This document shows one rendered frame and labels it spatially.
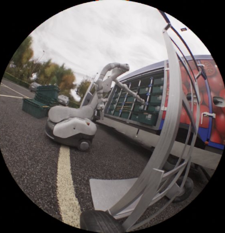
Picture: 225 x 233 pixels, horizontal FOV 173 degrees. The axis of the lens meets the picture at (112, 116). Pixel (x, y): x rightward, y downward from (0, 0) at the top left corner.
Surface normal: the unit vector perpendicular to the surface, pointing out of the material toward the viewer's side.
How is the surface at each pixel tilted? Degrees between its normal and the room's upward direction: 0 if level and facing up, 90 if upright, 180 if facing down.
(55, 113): 90
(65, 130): 89
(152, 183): 90
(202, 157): 90
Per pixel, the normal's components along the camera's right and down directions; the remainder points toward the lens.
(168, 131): -0.88, -0.35
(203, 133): -0.79, -0.33
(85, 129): 0.51, 0.14
